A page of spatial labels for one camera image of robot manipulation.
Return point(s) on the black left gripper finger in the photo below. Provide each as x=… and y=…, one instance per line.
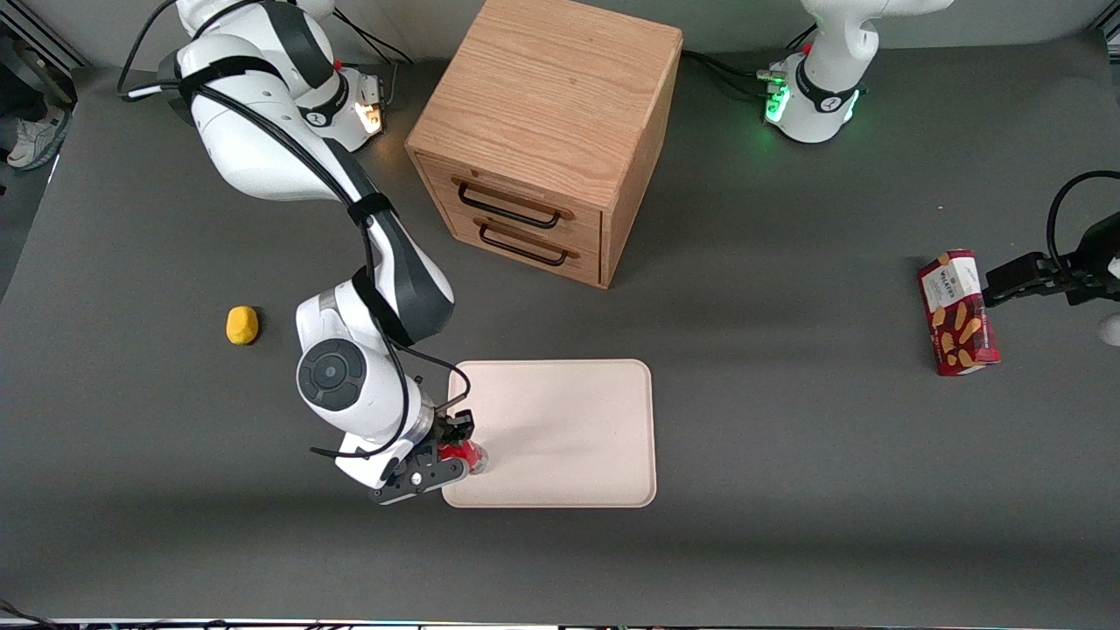
x=1015, y=278
x=1063, y=278

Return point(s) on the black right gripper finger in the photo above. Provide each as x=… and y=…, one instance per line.
x=429, y=453
x=461, y=427

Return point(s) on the small red coke bottle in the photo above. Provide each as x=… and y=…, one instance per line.
x=471, y=457

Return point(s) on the beige rectangular tray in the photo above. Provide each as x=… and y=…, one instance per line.
x=569, y=420

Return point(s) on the red cookie box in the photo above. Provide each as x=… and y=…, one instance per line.
x=958, y=311

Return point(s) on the yellow lemon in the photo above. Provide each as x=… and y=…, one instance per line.
x=242, y=325

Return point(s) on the wooden drawer front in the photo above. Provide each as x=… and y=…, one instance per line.
x=534, y=254
x=499, y=188

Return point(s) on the wooden two-drawer cabinet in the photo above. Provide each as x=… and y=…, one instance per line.
x=547, y=96

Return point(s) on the grey sneaker shoe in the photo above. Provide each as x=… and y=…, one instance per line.
x=35, y=142

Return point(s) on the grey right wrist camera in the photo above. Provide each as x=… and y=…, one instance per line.
x=416, y=481

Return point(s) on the aluminium frame rail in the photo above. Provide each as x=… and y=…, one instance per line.
x=39, y=44

